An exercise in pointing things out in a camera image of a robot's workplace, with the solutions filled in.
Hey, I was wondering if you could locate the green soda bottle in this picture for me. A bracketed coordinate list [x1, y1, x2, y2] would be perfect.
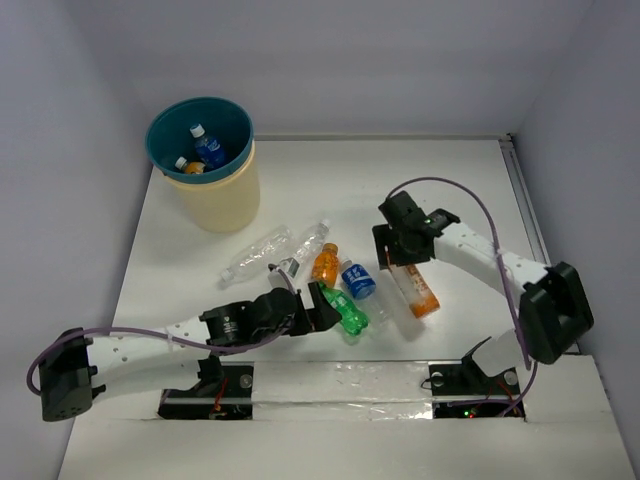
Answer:
[321, 285, 369, 345]

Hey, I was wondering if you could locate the small blue label water bottle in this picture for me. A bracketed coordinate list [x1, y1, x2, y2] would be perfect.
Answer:
[340, 257, 389, 330]

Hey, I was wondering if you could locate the orange label drink bottle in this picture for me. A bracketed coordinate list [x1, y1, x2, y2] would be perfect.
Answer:
[389, 264, 440, 319]

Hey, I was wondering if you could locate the yellow bottle dark blue label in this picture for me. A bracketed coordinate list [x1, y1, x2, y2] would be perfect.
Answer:
[174, 156, 206, 175]

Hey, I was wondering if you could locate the large blue label water bottle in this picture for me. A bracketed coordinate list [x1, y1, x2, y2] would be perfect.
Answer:
[190, 124, 228, 170]

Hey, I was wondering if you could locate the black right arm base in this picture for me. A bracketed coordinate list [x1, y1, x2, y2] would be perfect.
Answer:
[420, 339, 525, 420]

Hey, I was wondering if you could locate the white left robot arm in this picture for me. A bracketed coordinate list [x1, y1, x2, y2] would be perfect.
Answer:
[26, 282, 341, 422]

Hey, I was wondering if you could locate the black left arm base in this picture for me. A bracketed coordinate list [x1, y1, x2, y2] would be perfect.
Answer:
[157, 358, 254, 421]

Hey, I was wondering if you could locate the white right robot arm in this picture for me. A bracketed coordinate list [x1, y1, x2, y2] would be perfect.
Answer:
[372, 191, 594, 392]

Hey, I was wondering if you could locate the cream bin with teal rim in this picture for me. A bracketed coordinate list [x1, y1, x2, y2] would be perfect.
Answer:
[145, 97, 260, 233]

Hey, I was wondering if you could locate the small orange juice bottle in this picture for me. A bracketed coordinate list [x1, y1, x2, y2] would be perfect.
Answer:
[311, 243, 340, 288]

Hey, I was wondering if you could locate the clear unlabelled plastic bottle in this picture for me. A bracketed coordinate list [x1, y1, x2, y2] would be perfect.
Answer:
[220, 225, 294, 287]

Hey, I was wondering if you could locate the clear crumpled bottle white cap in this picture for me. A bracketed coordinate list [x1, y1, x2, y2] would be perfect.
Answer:
[287, 219, 331, 275]

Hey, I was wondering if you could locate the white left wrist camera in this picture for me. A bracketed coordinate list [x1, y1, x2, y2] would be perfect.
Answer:
[268, 257, 300, 293]

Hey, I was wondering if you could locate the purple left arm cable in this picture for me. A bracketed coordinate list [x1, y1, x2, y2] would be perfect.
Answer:
[25, 264, 301, 396]

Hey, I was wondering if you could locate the aluminium side rail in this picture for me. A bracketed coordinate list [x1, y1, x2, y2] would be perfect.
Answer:
[499, 133, 580, 355]

